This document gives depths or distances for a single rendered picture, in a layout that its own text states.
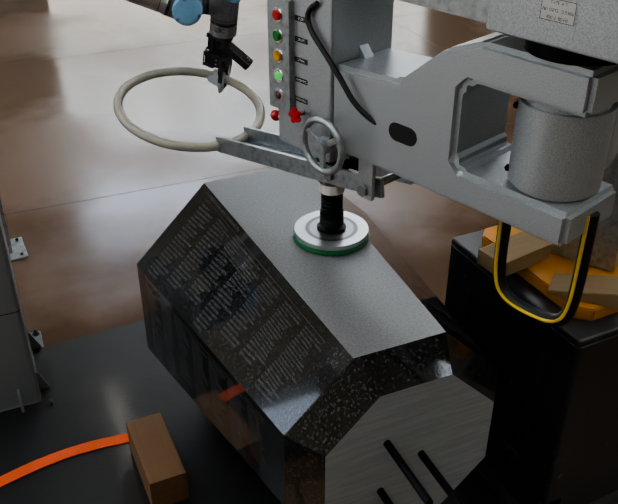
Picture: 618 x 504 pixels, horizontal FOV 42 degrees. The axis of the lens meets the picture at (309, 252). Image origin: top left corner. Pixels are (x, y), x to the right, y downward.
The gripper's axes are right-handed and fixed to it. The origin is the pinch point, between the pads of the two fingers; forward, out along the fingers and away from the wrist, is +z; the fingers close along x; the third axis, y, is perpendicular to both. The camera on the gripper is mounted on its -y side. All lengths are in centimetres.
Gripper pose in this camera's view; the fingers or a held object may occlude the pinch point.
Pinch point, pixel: (223, 88)
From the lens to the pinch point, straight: 291.3
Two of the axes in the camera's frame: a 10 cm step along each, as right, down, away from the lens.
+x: -3.0, 6.0, -7.4
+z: -1.5, 7.4, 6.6
